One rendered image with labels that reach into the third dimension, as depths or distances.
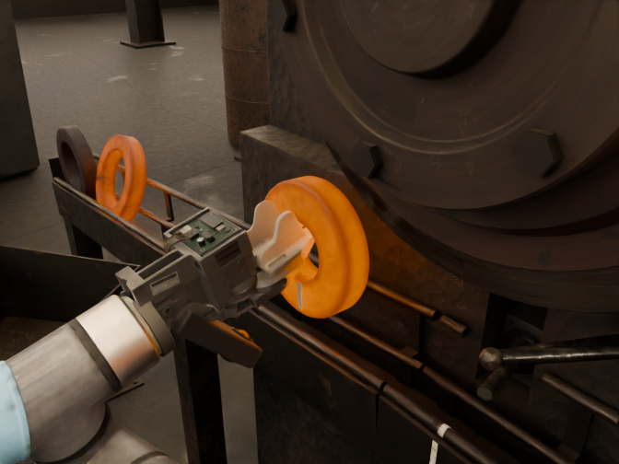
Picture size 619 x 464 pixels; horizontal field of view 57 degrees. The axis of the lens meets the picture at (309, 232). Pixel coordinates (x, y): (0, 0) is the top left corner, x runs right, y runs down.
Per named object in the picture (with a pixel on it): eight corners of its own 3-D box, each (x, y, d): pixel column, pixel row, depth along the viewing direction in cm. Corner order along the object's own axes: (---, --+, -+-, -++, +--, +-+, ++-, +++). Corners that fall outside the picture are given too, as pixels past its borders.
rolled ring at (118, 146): (104, 239, 121) (120, 240, 123) (139, 183, 110) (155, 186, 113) (88, 173, 130) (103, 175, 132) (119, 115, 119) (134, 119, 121)
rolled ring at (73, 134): (73, 131, 122) (88, 128, 124) (50, 123, 136) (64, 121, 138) (92, 213, 129) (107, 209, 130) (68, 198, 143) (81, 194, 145)
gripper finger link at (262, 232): (308, 184, 60) (237, 229, 56) (319, 230, 63) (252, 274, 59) (289, 176, 62) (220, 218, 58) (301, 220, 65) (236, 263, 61)
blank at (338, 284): (278, 162, 67) (254, 168, 65) (373, 192, 56) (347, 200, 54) (283, 282, 73) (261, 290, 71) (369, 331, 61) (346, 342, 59)
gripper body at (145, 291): (254, 227, 52) (138, 302, 47) (277, 296, 57) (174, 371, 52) (211, 203, 57) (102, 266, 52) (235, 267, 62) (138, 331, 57)
